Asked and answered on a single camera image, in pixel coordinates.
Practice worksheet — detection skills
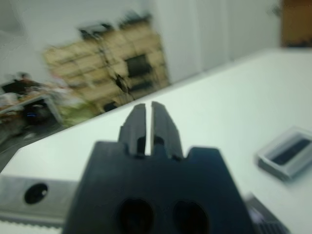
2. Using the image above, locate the wooden crate stack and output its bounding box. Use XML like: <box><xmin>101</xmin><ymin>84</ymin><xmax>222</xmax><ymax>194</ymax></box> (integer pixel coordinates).
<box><xmin>42</xmin><ymin>14</ymin><xmax>170</xmax><ymax>113</ymax></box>

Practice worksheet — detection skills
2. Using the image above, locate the yellow plastic bag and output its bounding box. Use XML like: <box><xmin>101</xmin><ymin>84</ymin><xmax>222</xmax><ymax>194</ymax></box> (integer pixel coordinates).
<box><xmin>57</xmin><ymin>101</ymin><xmax>103</xmax><ymax>123</ymax></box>

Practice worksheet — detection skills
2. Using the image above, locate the long black tray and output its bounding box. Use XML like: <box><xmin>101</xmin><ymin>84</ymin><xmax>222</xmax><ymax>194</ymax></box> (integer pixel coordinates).
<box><xmin>118</xmin><ymin>11</ymin><xmax>152</xmax><ymax>28</ymax></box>

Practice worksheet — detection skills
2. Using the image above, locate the seated person in camouflage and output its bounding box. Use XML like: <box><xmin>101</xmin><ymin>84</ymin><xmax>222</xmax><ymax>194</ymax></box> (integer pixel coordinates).
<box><xmin>14</xmin><ymin>72</ymin><xmax>38</xmax><ymax>95</ymax></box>

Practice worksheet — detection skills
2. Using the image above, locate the slim black camera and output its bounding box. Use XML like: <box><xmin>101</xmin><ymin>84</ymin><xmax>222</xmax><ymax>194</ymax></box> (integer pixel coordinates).
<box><xmin>271</xmin><ymin>138</ymin><xmax>312</xmax><ymax>166</ymax></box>

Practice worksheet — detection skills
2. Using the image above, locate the black box base white insert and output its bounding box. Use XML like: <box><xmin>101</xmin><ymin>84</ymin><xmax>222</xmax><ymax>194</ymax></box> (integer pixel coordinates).
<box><xmin>254</xmin><ymin>126</ymin><xmax>312</xmax><ymax>182</ymax></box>

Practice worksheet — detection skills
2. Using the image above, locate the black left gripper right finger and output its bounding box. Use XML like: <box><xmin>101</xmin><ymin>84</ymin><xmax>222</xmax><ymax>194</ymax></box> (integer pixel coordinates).
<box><xmin>150</xmin><ymin>101</ymin><xmax>183</xmax><ymax>160</ymax></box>

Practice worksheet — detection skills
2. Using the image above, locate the black computer tower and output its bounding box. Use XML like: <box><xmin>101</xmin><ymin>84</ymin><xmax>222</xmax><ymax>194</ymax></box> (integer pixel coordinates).
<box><xmin>23</xmin><ymin>103</ymin><xmax>50</xmax><ymax>125</ymax></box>

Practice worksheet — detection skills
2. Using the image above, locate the black tray with foil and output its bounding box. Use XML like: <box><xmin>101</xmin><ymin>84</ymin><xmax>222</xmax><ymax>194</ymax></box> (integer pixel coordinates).
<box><xmin>78</xmin><ymin>21</ymin><xmax>115</xmax><ymax>40</ymax></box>

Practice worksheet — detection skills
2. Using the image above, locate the black mesh office chair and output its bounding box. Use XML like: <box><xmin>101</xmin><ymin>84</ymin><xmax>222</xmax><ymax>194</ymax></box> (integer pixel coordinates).
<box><xmin>123</xmin><ymin>53</ymin><xmax>157</xmax><ymax>91</ymax></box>

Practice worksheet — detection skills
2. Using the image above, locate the white office desk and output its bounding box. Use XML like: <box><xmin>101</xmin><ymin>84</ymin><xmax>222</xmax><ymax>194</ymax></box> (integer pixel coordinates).
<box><xmin>0</xmin><ymin>94</ymin><xmax>64</xmax><ymax>128</ymax></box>

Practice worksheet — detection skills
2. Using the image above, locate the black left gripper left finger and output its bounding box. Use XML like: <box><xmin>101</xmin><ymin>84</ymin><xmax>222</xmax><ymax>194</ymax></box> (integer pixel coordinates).
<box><xmin>118</xmin><ymin>103</ymin><xmax>148</xmax><ymax>158</ymax></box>

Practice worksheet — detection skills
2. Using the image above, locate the brown cardboard box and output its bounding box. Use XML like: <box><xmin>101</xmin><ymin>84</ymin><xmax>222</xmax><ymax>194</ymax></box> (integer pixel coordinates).
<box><xmin>280</xmin><ymin>0</ymin><xmax>312</xmax><ymax>48</ymax></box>

